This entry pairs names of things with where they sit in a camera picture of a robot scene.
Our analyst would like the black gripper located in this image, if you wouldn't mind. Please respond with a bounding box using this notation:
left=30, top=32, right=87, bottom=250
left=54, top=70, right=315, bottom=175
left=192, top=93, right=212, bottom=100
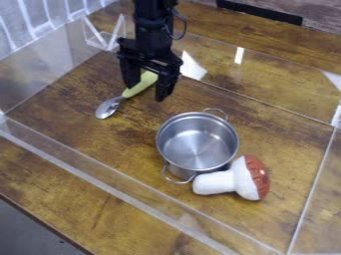
left=118, top=17, right=182, bottom=102

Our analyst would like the green handled metal spoon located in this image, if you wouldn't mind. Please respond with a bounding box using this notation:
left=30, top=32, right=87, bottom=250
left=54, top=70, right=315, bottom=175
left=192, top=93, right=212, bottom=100
left=95, top=71, right=160, bottom=120

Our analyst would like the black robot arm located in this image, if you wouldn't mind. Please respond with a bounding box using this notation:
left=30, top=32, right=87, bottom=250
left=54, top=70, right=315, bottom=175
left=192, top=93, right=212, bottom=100
left=118, top=0, right=185, bottom=102

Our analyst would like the small steel pot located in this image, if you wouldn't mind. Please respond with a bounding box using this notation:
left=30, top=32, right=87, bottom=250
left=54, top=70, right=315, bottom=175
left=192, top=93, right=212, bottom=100
left=157, top=108, right=240, bottom=184

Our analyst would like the black bar in background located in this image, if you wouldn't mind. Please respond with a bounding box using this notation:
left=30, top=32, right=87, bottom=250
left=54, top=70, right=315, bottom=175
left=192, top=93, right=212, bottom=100
left=216, top=0, right=304, bottom=26

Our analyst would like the plush red white mushroom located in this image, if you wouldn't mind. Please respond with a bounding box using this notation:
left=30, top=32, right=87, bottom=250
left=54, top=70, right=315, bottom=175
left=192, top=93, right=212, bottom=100
left=192, top=154, right=271, bottom=200

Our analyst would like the clear acrylic enclosure wall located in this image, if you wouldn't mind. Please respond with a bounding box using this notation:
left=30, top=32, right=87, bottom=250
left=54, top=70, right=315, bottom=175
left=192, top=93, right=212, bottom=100
left=0, top=0, right=341, bottom=255

